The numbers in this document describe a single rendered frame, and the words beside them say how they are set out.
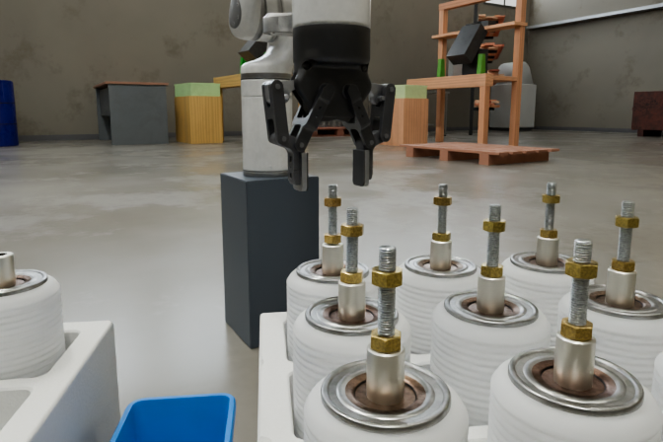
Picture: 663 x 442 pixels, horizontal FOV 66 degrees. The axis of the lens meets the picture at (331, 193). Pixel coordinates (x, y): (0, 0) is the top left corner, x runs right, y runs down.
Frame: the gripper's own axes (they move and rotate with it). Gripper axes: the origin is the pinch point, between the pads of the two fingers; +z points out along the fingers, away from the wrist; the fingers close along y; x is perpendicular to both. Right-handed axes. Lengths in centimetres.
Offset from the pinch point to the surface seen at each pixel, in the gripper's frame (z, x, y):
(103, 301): 35, 74, -17
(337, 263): 9.0, -1.2, 0.1
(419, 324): 14.9, -6.2, 6.8
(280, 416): 17.2, -11.0, -10.4
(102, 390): 22.7, 10.3, -21.9
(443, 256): 8.6, -5.1, 10.5
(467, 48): -80, 433, 417
